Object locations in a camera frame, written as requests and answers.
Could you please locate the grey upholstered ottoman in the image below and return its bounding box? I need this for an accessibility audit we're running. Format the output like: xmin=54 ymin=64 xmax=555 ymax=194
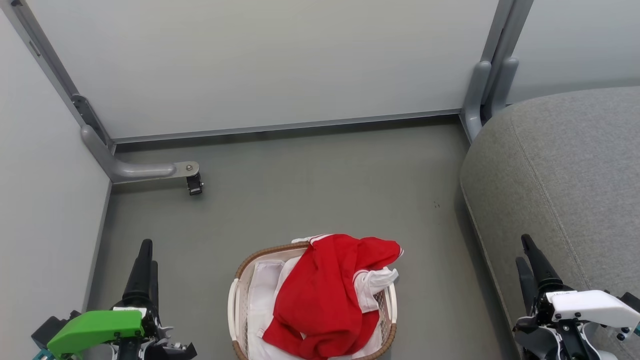
xmin=459 ymin=86 xmax=640 ymax=360

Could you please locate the grey partition post with bracket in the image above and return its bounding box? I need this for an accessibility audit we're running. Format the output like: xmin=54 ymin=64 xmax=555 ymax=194
xmin=0 ymin=0 xmax=117 ymax=152

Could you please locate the grey partition support foot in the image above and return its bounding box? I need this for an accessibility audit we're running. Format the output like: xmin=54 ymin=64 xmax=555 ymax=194
xmin=80 ymin=124 xmax=201 ymax=185

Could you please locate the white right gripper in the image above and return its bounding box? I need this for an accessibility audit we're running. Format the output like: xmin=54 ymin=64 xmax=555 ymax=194
xmin=513 ymin=233 xmax=640 ymax=360

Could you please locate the grey partition bottom rail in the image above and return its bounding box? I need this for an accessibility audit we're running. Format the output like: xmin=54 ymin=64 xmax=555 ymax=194
xmin=111 ymin=108 xmax=462 ymax=147

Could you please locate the wicker rimmed white laundry basket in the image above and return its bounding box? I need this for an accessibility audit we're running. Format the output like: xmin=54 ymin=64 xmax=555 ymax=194
xmin=227 ymin=241 xmax=399 ymax=360

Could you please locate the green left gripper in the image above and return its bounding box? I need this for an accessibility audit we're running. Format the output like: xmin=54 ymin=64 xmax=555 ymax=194
xmin=46 ymin=239 xmax=199 ymax=360

